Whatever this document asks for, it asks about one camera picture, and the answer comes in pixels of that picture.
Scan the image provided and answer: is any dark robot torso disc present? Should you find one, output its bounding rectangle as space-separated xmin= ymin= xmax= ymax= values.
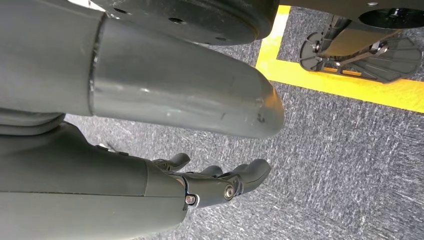
xmin=67 ymin=0 xmax=281 ymax=46

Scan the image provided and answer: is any yellow floor tape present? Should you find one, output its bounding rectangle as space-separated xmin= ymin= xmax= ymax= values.
xmin=255 ymin=4 xmax=424 ymax=114

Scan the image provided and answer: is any dark robot leg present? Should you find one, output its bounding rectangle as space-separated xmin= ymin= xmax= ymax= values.
xmin=279 ymin=0 xmax=424 ymax=58

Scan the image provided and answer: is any black robot foot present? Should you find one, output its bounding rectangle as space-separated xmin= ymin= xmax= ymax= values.
xmin=299 ymin=31 xmax=424 ymax=84

